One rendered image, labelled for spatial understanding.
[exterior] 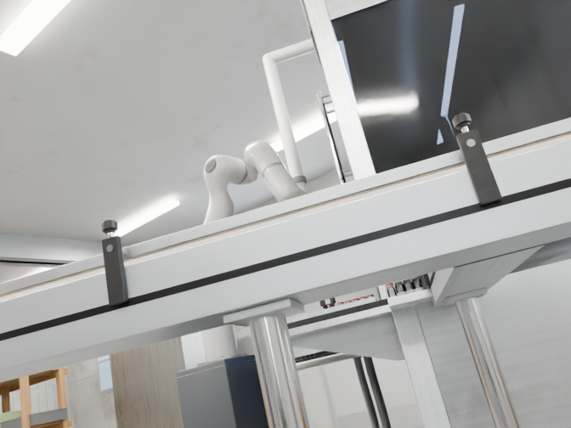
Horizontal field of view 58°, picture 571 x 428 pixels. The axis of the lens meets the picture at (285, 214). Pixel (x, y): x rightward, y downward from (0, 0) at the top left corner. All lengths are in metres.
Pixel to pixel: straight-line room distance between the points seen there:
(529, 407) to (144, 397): 5.40
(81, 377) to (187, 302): 9.37
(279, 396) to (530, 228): 0.35
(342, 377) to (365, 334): 4.69
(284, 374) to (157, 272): 0.21
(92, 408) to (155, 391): 3.62
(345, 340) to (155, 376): 4.87
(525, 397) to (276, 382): 0.90
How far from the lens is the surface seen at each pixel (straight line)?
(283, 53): 3.05
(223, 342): 1.92
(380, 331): 1.53
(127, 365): 6.66
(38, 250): 6.97
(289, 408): 0.66
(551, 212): 0.64
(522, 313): 1.46
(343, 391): 6.23
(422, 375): 1.43
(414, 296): 1.30
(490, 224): 0.63
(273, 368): 0.66
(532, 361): 1.46
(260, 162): 1.80
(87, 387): 9.88
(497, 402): 1.22
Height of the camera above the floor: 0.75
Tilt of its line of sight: 18 degrees up
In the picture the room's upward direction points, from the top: 13 degrees counter-clockwise
